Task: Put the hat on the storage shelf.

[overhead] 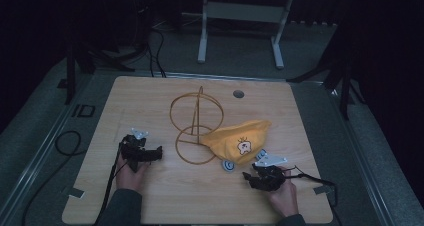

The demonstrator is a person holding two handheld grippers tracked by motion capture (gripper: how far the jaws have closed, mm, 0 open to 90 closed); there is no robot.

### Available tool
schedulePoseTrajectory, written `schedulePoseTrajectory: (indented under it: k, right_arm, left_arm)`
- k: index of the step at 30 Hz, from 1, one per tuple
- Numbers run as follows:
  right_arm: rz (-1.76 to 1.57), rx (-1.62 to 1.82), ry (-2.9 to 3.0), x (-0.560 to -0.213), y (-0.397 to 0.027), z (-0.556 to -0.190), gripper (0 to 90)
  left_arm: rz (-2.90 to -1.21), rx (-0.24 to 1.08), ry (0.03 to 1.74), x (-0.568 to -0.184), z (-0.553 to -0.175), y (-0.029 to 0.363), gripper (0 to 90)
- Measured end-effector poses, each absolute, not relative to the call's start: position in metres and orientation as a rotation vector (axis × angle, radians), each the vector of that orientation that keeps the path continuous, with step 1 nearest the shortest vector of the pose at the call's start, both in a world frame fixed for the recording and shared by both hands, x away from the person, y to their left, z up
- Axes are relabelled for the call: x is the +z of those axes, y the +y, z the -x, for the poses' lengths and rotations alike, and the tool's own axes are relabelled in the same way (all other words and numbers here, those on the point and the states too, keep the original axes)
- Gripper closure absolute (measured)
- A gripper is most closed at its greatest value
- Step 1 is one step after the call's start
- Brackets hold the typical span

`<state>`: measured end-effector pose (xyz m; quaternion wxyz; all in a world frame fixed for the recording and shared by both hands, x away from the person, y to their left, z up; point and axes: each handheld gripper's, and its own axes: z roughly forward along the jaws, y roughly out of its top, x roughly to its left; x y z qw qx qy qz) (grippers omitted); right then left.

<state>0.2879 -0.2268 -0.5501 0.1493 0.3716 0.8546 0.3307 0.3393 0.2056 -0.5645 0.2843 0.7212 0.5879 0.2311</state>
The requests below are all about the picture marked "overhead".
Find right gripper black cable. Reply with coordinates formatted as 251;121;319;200
283;165;339;209

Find black cables on floor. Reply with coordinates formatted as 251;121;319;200
145;27;168;79

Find person's right hand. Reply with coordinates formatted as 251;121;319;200
267;166;300;218

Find yellow hat with cartoon print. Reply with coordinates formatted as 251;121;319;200
199;119;273;166

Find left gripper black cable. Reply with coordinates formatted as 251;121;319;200
93;141;128;226

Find person's left hand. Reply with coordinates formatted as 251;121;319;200
114;154;151;194

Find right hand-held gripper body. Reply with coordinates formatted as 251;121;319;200
251;152;295;192

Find black metal stand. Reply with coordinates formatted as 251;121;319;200
286;25;366;121
57;35;149;106

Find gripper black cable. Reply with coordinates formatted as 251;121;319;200
93;141;128;226
283;165;339;209

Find black cable on floor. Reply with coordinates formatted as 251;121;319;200
21;130;83;226

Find gold wire hat stand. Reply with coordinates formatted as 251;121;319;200
169;85;225;166

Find grey tape piece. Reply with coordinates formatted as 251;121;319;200
312;184;335;196

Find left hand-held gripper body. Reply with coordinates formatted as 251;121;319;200
119;127;150;173

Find white desk frame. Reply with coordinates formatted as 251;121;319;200
197;0;297;70

